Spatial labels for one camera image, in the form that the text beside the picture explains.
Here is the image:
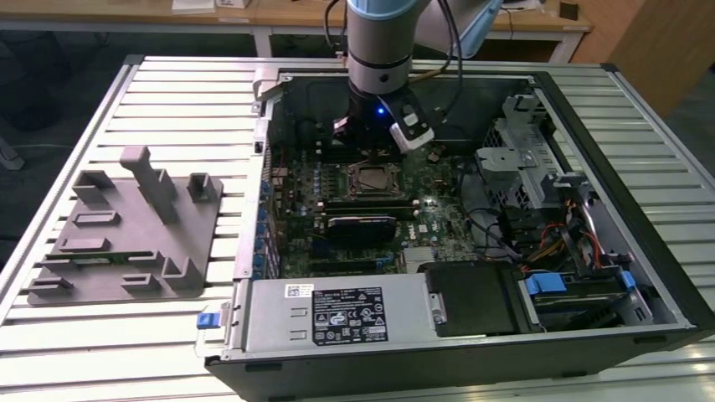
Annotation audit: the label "wooden desk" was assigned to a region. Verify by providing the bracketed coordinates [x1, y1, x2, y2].
[0, 0, 595, 64]

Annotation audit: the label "silver CPU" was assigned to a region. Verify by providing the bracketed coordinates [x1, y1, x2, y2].
[360, 168, 394, 190]

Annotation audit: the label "black open PC case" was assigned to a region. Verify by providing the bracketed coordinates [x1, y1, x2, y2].
[192, 62, 705, 402]

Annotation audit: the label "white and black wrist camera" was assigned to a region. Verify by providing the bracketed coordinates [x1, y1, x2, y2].
[388, 96, 436, 152]

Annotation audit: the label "RAM slot with white clips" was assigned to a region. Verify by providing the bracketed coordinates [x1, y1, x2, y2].
[315, 209, 419, 219]
[315, 201, 419, 209]

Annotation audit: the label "small silver heatsink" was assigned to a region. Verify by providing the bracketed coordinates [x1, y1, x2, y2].
[402, 246, 438, 267]

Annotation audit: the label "grey parts rack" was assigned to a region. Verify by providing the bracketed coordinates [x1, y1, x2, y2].
[24, 145, 227, 308]

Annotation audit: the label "grey metal stand foot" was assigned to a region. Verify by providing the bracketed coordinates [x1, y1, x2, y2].
[0, 136, 27, 171]

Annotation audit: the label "hard disk in blue carrier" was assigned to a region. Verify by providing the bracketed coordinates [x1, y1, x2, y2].
[517, 270, 638, 334]

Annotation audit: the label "silver power supply unit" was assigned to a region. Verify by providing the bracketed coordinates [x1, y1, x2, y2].
[222, 274, 443, 356]

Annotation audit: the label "green motherboard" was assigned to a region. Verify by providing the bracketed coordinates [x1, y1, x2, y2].
[262, 140, 519, 281]

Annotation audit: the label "perforated metal drive cage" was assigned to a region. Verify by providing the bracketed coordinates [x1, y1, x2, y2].
[471, 94, 573, 213]

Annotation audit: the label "black graphics card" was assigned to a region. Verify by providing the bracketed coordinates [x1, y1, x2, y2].
[323, 214, 399, 255]

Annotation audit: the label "CPU socket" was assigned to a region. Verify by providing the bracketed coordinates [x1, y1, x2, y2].
[343, 163, 407, 200]

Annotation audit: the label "green RAM stick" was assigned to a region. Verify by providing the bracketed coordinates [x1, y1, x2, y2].
[44, 250, 159, 265]

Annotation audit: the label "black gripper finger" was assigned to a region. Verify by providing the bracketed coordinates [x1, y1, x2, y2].
[350, 141, 391, 166]

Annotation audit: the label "wooden cabinet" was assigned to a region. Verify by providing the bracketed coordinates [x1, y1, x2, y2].
[569, 0, 715, 121]

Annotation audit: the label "yellow orange power wires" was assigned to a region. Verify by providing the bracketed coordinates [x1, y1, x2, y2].
[517, 224, 566, 269]

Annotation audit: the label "white paper box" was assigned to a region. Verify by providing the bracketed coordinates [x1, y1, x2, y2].
[171, 0, 216, 13]

